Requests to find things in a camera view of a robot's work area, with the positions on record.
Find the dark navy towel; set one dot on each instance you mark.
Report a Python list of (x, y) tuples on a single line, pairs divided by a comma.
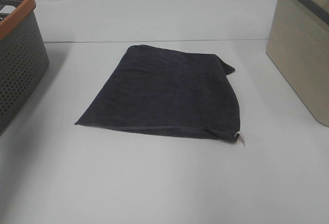
[(164, 92)]

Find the beige bin grey rim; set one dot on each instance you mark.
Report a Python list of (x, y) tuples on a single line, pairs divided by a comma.
[(298, 46)]

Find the grey perforated basket orange rim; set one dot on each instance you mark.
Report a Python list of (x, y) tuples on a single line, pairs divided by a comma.
[(24, 59)]

